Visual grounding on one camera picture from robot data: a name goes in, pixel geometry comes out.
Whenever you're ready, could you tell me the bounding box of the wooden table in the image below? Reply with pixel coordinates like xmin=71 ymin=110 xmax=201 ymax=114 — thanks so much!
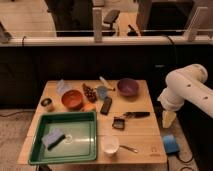
xmin=17 ymin=80 xmax=167 ymax=165

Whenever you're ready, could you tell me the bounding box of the clear plastic bag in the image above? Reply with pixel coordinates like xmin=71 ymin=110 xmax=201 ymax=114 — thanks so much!
xmin=56 ymin=80 xmax=70 ymax=96

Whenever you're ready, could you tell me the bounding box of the white cup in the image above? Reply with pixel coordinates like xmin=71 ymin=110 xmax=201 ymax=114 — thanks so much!
xmin=101 ymin=136 xmax=119 ymax=156

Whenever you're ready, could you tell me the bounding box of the purple bowl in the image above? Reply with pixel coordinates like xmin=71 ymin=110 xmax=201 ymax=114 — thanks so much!
xmin=117 ymin=78 xmax=139 ymax=97

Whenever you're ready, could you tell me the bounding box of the orange carrot toy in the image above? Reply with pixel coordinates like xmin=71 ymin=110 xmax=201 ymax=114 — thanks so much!
xmin=82 ymin=103 xmax=96 ymax=112

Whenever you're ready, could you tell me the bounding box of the black brush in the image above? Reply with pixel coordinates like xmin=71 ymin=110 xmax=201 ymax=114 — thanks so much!
xmin=112 ymin=112 xmax=150 ymax=130

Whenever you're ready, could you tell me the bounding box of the metal spoon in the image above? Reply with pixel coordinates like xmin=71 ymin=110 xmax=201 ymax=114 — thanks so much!
xmin=119 ymin=145 xmax=139 ymax=153

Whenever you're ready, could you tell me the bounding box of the orange bowl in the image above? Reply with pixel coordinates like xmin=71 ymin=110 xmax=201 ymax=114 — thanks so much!
xmin=61 ymin=90 xmax=83 ymax=110

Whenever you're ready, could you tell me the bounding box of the blue scoop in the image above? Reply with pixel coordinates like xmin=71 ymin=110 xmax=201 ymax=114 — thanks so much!
xmin=96 ymin=86 xmax=108 ymax=100

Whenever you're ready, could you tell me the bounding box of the white tube with cap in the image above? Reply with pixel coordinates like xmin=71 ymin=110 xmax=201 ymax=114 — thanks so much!
xmin=99 ymin=76 xmax=115 ymax=91

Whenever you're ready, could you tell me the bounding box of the green plastic tray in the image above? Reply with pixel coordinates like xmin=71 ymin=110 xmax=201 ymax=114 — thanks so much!
xmin=28 ymin=111 xmax=97 ymax=165

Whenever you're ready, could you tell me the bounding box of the blue sponge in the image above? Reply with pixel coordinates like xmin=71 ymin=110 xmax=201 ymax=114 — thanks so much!
xmin=42 ymin=128 xmax=65 ymax=150

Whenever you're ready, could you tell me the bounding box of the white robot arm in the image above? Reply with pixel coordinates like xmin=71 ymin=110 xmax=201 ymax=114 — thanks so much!
xmin=157 ymin=64 xmax=213 ymax=128

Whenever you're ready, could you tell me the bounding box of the black office chair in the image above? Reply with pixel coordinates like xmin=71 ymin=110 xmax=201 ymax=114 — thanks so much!
xmin=102 ymin=10 xmax=120 ymax=36

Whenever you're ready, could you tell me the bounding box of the black remote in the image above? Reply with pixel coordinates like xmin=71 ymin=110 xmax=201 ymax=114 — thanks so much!
xmin=100 ymin=97 xmax=112 ymax=115

